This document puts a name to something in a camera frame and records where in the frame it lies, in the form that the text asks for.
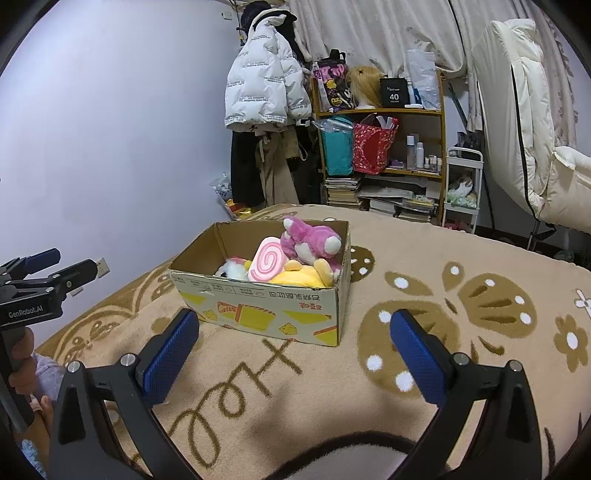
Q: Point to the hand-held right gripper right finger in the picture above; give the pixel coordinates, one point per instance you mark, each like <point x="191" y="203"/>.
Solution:
<point x="418" y="360"/>

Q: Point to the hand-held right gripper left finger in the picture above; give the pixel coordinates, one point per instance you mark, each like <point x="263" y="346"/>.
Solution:
<point x="170" y="355"/>

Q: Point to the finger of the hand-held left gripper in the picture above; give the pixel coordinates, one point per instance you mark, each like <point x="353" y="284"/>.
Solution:
<point x="41" y="259"/>
<point x="74" y="274"/>

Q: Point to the printed cardboard box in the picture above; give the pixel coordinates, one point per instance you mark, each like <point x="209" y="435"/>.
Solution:
<point x="258" y="309"/>

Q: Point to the white fluffy plush toy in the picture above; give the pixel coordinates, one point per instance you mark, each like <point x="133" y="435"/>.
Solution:
<point x="233" y="270"/>

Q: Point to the pink swirl cushion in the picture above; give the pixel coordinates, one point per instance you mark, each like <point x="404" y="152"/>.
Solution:
<point x="267" y="261"/>

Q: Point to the yellow plush toy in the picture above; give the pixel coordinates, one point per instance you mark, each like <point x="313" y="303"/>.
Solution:
<point x="300" y="276"/>

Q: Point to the pink plush bear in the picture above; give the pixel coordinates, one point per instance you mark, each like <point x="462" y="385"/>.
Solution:
<point x="309" y="240"/>

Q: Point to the person's left hand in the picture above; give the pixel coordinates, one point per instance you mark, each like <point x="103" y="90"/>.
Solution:
<point x="24" y="364"/>

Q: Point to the beige butterfly printed blanket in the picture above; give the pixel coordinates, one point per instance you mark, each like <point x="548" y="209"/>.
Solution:
<point x="332" y="397"/>

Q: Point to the person's leg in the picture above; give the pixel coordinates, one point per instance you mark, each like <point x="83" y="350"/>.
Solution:
<point x="42" y="415"/>

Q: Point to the light blue fuzzy cloth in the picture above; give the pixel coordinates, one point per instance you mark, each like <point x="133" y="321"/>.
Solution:
<point x="34" y="457"/>

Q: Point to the pile of papers and books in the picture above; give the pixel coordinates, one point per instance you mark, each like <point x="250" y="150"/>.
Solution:
<point x="401" y="198"/>

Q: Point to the bag of small toys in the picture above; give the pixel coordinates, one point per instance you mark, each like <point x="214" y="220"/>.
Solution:
<point x="231" y="198"/>

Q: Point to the plush toy in cart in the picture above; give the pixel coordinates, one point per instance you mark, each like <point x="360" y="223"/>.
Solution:
<point x="461" y="191"/>

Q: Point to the stack of books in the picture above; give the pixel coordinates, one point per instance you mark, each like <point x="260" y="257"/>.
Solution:
<point x="344" y="191"/>

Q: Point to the black hanging garment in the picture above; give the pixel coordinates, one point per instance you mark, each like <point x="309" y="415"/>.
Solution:
<point x="244" y="170"/>

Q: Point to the group of cosmetic bottles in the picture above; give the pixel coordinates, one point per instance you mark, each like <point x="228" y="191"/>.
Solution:
<point x="420" y="154"/>

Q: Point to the white metal cart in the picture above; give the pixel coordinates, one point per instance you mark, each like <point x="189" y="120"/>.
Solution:
<point x="461" y="154"/>

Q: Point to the beige coat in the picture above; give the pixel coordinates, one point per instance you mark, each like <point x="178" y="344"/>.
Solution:
<point x="277" y="170"/>

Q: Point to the red patterned bag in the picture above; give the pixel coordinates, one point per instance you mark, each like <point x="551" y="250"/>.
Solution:
<point x="371" y="147"/>

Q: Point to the wooden shelf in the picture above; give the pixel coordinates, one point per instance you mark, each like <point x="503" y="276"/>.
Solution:
<point x="441" y="138"/>

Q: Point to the teal bag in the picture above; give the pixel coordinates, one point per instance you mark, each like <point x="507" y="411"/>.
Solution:
<point x="337" y="150"/>

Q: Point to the white padded chair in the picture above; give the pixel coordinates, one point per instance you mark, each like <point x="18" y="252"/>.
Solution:
<point x="521" y="129"/>

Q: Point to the black box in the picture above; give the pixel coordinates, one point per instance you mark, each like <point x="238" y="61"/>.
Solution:
<point x="394" y="92"/>

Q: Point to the white puffer jacket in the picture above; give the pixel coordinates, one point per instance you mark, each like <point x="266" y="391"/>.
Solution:
<point x="263" y="83"/>

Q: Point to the blond wig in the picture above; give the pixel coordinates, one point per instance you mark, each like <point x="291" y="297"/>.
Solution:
<point x="364" y="85"/>

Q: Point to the clear plastic bag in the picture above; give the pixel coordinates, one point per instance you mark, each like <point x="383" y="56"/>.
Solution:
<point x="424" y="76"/>

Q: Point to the pink black printed bag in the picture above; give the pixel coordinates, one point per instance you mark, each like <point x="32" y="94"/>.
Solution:
<point x="332" y="83"/>

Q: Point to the black hat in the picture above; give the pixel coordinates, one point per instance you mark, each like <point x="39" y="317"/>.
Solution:
<point x="265" y="11"/>

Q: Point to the floral curtain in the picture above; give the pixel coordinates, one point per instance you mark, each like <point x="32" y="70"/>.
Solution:
<point x="383" y="32"/>

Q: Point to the white wall socket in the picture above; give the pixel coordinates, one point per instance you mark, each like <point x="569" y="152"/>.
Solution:
<point x="76" y="290"/>
<point x="104" y="267"/>

